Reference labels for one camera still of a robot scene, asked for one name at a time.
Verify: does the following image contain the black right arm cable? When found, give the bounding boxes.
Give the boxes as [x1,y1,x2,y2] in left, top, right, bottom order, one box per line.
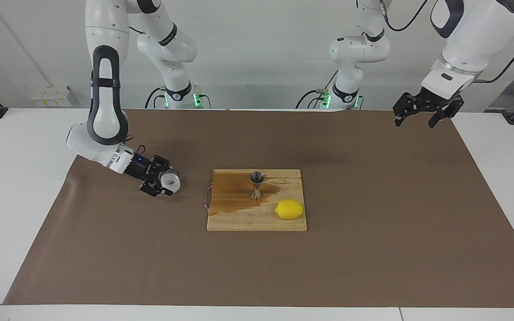
[125,25,149,156]

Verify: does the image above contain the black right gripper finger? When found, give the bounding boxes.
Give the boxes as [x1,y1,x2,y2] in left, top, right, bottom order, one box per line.
[139,174,174,198]
[151,154,179,175]

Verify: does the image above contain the steel jigger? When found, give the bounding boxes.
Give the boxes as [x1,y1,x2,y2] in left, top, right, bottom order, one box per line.
[250,171,265,201]

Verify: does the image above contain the brown paper mat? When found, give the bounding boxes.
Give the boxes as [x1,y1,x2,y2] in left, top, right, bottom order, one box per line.
[3,108,514,308]

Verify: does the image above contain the black left arm base cables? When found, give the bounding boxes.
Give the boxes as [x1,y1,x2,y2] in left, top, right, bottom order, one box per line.
[295,70,339,109]

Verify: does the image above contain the black arm base cables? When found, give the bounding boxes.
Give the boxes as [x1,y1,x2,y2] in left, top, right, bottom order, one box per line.
[295,70,339,109]
[145,86,168,109]

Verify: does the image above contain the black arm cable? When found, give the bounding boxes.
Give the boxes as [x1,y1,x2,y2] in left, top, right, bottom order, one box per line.
[380,0,514,84]
[125,25,149,156]

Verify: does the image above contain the yellow lemon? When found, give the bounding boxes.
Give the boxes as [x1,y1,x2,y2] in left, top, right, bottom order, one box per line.
[275,199,305,220]

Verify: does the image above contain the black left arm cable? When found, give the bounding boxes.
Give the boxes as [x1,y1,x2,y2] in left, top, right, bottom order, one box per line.
[380,0,514,84]

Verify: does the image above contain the black right arm base cables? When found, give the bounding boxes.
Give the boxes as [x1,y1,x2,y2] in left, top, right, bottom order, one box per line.
[145,86,168,109]

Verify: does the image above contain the white socket box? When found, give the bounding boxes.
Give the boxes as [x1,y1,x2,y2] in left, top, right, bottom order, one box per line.
[29,86,71,107]

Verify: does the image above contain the wooden cutting board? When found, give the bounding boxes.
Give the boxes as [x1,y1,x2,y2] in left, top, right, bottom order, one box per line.
[203,169,307,232]

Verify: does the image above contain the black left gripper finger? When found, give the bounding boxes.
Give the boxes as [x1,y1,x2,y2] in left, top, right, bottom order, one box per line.
[393,91,423,128]
[427,95,465,129]

